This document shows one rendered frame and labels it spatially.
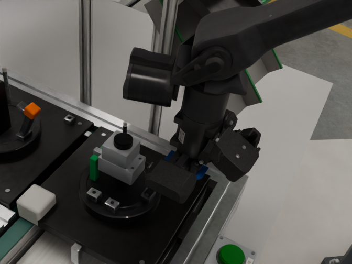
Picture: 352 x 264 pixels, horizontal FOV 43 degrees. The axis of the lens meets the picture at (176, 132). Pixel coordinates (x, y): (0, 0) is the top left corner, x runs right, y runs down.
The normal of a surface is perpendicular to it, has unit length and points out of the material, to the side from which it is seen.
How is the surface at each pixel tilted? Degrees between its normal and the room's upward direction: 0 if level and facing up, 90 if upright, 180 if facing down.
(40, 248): 0
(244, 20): 26
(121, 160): 90
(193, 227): 0
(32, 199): 0
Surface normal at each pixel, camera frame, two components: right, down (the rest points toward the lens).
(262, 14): -0.31, -0.74
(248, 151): 0.44, -0.48
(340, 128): 0.13, -0.72
